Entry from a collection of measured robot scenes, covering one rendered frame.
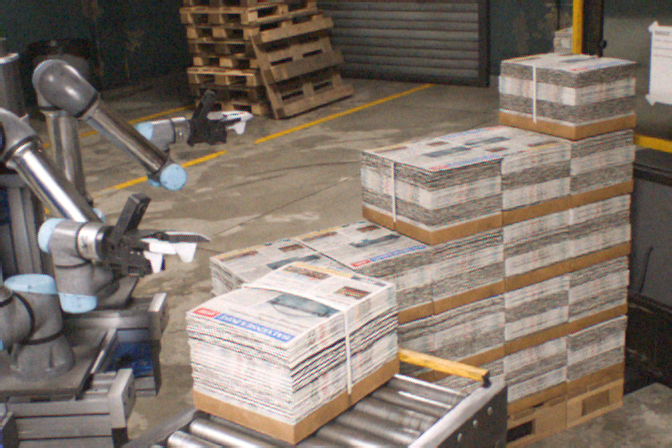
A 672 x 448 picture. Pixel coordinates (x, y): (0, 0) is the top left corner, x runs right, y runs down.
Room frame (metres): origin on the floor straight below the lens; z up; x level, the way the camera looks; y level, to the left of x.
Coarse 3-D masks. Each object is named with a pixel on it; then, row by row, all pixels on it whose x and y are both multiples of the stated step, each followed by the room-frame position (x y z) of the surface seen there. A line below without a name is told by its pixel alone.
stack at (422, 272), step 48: (288, 240) 2.92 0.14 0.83; (336, 240) 2.90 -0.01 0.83; (384, 240) 2.87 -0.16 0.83; (480, 240) 2.89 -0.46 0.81; (528, 240) 2.98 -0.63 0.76; (240, 288) 2.62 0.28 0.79; (432, 288) 2.81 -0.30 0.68; (528, 288) 2.99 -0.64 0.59; (432, 336) 2.78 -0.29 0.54; (480, 336) 2.88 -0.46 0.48; (480, 384) 2.88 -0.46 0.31; (528, 384) 2.99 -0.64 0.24
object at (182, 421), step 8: (192, 408) 1.90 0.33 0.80; (176, 416) 1.87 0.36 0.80; (184, 416) 1.87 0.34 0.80; (192, 416) 1.86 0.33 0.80; (200, 416) 1.87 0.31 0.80; (208, 416) 1.89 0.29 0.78; (160, 424) 1.84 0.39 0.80; (168, 424) 1.83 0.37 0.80; (176, 424) 1.83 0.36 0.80; (184, 424) 1.83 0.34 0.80; (152, 432) 1.80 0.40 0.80; (160, 432) 1.80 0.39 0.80; (168, 432) 1.80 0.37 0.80; (184, 432) 1.83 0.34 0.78; (136, 440) 1.77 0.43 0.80; (144, 440) 1.77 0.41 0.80; (152, 440) 1.77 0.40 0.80; (160, 440) 1.77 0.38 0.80
